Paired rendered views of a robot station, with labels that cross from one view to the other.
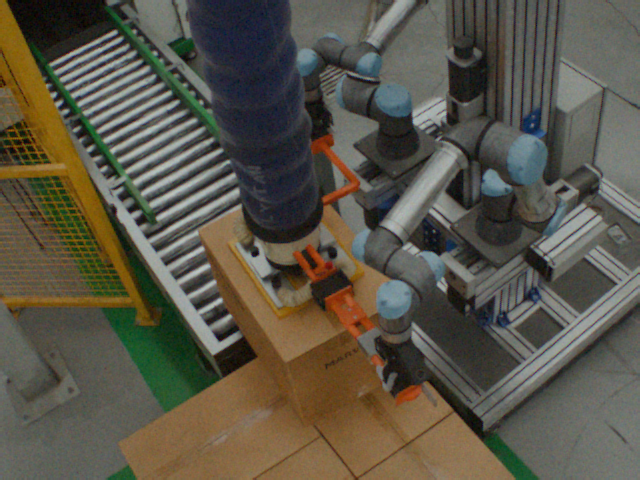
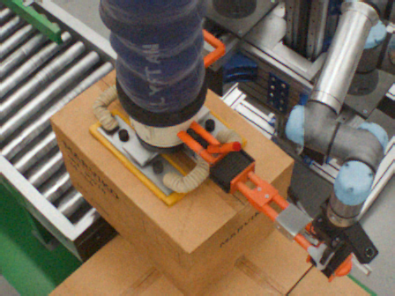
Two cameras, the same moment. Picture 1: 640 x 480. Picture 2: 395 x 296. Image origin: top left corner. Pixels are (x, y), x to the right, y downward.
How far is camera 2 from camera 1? 0.79 m
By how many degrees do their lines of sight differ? 9
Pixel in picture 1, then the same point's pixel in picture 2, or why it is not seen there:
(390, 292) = (354, 176)
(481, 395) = not seen: hidden behind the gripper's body
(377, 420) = (251, 278)
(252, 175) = (145, 55)
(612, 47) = not seen: outside the picture
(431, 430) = (304, 278)
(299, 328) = (194, 213)
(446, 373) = not seen: hidden behind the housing
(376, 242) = (316, 120)
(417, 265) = (365, 140)
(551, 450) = (381, 267)
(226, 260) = (91, 148)
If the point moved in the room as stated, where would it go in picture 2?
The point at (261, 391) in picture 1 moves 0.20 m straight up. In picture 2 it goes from (129, 269) to (122, 246)
